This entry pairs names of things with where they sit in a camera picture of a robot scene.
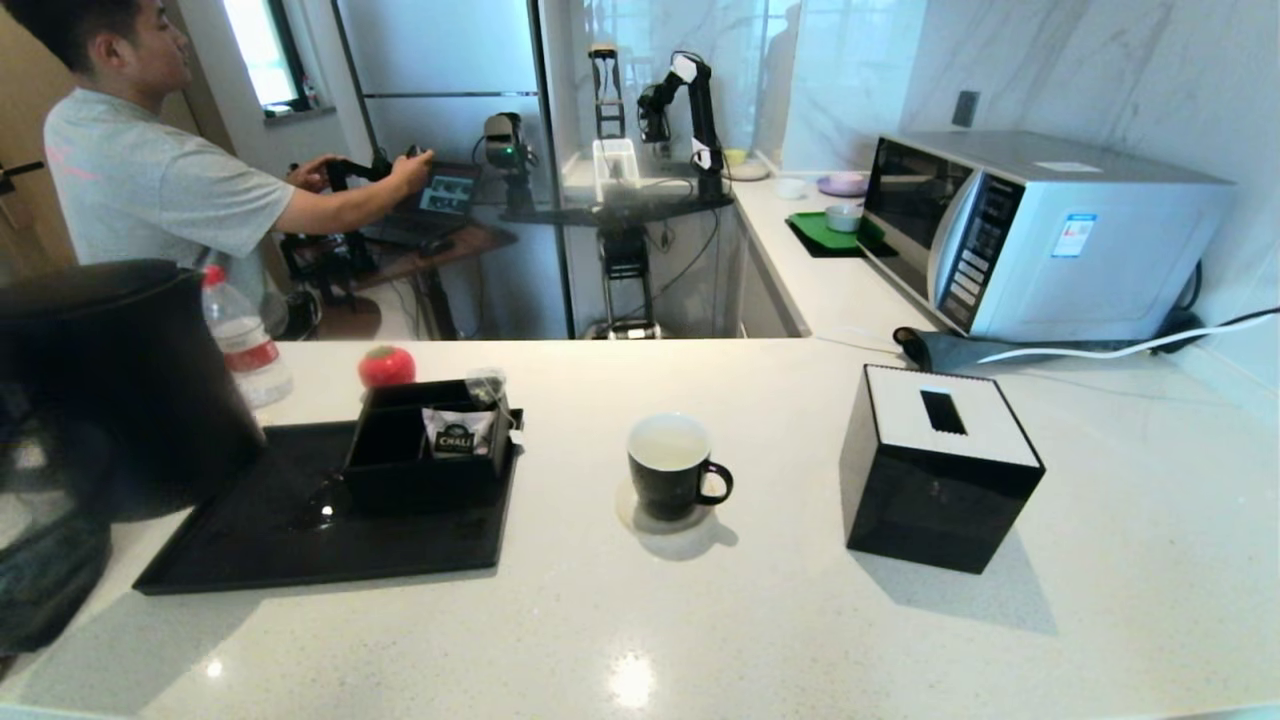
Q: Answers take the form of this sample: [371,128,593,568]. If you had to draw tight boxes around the black electric kettle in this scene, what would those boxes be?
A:
[0,260,266,523]

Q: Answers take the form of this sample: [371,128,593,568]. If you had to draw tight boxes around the black jointed arm behind glass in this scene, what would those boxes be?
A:
[637,52,726,201]

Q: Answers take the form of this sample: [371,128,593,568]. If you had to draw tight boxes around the white tea bag sachet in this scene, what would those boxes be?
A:
[420,408,495,461]

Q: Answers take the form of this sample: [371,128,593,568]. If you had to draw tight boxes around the black stand with crossbar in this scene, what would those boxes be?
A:
[500,192,739,341]

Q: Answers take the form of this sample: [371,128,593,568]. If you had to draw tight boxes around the black mug white inside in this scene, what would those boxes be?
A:
[627,413,734,523]

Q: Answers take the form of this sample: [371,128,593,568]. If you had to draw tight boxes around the round clear coaster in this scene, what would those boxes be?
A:
[616,483,717,535]

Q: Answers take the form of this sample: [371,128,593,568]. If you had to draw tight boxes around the brown wooden desk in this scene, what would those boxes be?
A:
[330,222,519,341]

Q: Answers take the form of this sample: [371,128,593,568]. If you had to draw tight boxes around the green mat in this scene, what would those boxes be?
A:
[785,211,898,259]

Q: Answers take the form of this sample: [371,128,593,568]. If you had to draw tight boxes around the tall black rack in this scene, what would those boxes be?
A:
[588,43,629,141]

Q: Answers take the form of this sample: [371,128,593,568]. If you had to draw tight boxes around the red strawberry toy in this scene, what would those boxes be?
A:
[358,345,417,389]

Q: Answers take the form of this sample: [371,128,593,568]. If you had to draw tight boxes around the black laptop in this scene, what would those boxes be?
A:
[365,163,483,249]

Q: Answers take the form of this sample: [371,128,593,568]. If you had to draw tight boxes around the black compartment organizer box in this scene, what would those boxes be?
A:
[340,380,513,513]

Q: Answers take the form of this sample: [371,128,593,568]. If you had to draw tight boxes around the brown round stool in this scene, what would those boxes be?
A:
[300,295,383,341]

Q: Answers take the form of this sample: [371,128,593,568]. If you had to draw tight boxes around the black rectangular serving tray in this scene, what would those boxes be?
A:
[133,408,525,596]

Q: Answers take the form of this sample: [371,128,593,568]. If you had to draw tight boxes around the black tissue box white lid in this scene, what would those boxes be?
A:
[838,363,1046,575]

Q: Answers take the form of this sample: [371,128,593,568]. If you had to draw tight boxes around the grey refrigerator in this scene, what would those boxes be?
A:
[335,0,573,341]

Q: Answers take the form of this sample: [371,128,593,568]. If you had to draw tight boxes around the clear water bottle red cap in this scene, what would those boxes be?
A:
[200,265,294,409]

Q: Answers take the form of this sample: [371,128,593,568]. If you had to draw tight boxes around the silver microwave oven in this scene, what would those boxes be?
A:
[860,129,1236,345]

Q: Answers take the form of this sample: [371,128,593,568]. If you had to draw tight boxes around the window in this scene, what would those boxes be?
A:
[222,0,311,119]

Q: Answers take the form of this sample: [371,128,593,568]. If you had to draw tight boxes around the person in grey shirt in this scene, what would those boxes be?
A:
[0,0,436,291]

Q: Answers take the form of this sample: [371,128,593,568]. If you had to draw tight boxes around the dark fabric bag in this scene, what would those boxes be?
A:
[0,520,111,651]

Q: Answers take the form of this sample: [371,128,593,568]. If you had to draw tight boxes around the black camera unit green light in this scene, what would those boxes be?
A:
[473,113,541,221]

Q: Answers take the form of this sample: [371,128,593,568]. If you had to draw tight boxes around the white power cable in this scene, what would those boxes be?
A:
[975,310,1280,366]

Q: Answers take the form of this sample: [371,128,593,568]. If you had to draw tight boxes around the black power cable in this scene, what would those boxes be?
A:
[1150,262,1280,346]

